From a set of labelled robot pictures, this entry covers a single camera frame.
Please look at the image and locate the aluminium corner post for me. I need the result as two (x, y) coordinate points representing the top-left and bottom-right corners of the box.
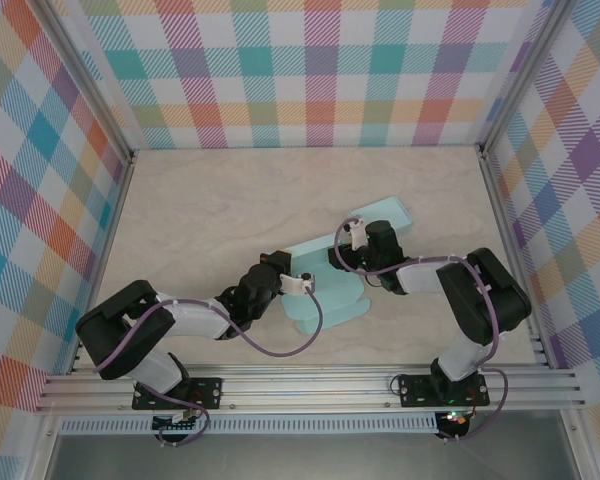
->
(32, 0), (137, 162)
(478, 0), (574, 151)

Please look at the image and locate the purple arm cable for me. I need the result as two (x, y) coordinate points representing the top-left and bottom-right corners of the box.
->
(333, 222), (511, 444)
(93, 284), (324, 449)

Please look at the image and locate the grey metal bottom panel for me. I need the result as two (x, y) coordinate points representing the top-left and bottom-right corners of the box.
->
(42, 433), (584, 480)

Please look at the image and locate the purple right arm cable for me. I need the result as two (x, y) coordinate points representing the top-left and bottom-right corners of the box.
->
(333, 222), (511, 444)

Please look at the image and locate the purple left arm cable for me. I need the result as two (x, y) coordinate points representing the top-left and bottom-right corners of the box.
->
(93, 284), (324, 449)

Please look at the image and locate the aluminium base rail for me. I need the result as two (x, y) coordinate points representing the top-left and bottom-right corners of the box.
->
(34, 363), (589, 415)

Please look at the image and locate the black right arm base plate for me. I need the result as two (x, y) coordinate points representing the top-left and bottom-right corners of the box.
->
(397, 373), (491, 409)

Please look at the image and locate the white slotted cable duct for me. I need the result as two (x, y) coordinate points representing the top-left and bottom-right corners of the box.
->
(58, 412), (440, 436)

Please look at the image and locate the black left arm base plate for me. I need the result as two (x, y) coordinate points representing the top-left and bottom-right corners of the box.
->
(131, 376), (225, 412)

